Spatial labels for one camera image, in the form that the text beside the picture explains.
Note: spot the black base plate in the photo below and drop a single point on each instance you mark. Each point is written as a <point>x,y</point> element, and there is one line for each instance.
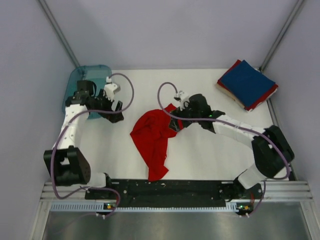
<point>182,193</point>

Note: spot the aluminium frame post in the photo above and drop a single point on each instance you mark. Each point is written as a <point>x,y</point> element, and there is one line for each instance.
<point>58,31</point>
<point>293,15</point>

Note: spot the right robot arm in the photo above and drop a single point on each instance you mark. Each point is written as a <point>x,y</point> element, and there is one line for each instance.
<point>271,150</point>

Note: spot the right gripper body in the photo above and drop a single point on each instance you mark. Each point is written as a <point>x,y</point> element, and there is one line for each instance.
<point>187,113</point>

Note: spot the folded red t shirt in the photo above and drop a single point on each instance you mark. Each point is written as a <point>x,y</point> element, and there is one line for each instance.
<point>268,93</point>

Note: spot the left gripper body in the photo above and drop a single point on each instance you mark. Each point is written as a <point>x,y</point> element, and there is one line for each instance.
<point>101,103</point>

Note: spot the right aluminium frame post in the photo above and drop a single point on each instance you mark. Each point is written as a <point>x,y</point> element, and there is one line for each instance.
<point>293,15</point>

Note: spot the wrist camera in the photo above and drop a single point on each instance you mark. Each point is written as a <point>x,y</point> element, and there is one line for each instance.
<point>110,89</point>
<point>183,98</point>

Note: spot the grey cable duct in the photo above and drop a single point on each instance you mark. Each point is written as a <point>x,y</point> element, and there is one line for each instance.
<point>105,207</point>

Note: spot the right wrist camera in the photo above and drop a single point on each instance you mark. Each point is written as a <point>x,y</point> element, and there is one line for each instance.
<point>183,98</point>

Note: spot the teal plastic bin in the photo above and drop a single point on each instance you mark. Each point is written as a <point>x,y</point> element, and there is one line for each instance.
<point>91,78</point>

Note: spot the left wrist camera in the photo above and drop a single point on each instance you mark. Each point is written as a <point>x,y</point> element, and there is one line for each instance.
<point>110,89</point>

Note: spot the folded blue t shirt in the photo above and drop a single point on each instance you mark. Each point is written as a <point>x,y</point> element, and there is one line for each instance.
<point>247,82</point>

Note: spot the folded cream t shirt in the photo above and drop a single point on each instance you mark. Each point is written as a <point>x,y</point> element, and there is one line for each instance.
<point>229,94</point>

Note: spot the left aluminium frame post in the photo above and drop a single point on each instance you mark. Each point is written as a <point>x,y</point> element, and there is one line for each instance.
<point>58,31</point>

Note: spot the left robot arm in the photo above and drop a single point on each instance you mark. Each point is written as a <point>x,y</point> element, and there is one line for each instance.
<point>67,164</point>

